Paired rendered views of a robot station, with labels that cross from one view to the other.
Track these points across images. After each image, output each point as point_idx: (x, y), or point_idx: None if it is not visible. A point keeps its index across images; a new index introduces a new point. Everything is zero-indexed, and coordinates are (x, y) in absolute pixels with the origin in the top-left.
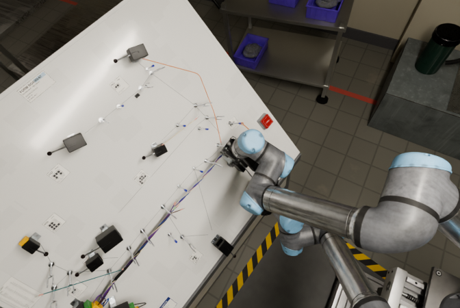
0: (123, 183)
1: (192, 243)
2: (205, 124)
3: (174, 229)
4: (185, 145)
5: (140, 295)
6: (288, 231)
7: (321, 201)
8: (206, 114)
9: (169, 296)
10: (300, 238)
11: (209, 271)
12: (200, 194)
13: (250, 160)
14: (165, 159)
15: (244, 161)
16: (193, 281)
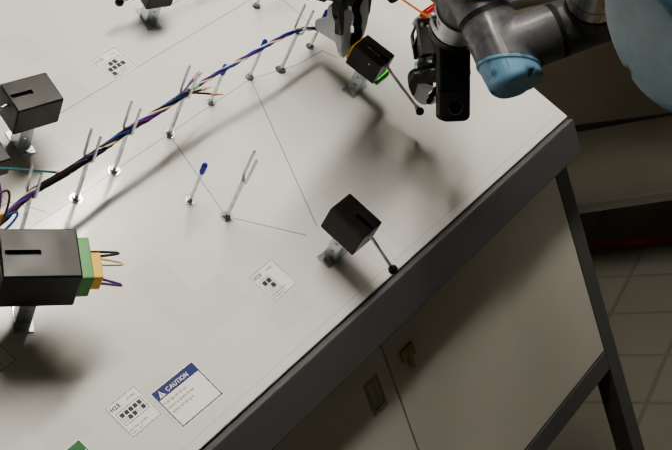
0: (69, 64)
1: (258, 242)
2: (270, 2)
3: (204, 194)
4: (224, 29)
5: (105, 328)
6: None
7: None
8: None
9: (195, 364)
10: (516, 21)
11: (322, 335)
12: (272, 135)
13: None
14: (173, 44)
15: None
16: (271, 347)
